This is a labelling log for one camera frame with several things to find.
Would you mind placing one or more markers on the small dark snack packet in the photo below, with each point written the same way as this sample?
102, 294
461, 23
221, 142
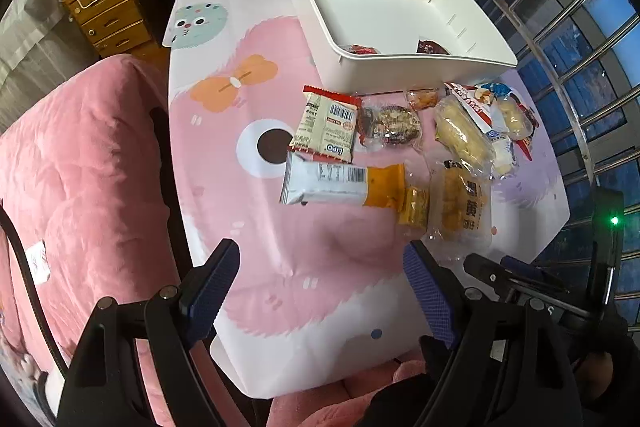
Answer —
432, 47

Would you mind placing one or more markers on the dark chocolate cake packet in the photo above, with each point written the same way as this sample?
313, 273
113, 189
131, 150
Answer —
392, 122

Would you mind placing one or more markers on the clear bread roll packet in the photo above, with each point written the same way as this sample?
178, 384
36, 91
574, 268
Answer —
460, 132

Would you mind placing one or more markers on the clear yellow pastry packet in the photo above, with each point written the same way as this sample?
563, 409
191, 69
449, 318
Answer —
460, 202

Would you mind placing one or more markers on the white plastic storage bin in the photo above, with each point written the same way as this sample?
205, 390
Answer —
390, 12

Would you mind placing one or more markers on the pink quilted blanket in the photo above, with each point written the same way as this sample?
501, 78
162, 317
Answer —
90, 167

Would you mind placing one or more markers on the white orange wafer packet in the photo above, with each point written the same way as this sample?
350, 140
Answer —
330, 182

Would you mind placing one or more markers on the small orange snack packet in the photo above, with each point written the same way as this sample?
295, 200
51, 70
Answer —
425, 98

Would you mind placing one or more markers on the white blue round cake packet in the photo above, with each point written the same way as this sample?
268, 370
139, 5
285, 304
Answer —
502, 157

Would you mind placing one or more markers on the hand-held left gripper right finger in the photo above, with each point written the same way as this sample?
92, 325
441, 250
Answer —
431, 299

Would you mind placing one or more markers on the red white printed bread packet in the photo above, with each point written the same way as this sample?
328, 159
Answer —
470, 99

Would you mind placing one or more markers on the small red snack packet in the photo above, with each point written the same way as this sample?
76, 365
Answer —
360, 50

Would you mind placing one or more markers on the white blanket label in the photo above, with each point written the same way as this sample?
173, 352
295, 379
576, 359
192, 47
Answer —
39, 262

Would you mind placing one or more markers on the beige red cracker packet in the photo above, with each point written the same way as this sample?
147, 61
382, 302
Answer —
327, 127

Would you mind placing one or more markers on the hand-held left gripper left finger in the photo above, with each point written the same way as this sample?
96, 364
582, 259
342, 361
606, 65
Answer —
215, 289

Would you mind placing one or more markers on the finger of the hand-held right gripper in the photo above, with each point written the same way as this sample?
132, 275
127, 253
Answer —
482, 269
532, 274

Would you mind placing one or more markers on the small yellow biscuit packet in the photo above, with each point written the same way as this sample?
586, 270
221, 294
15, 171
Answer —
414, 207

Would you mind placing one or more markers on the metal window grille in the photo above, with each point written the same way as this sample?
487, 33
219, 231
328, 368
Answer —
584, 152

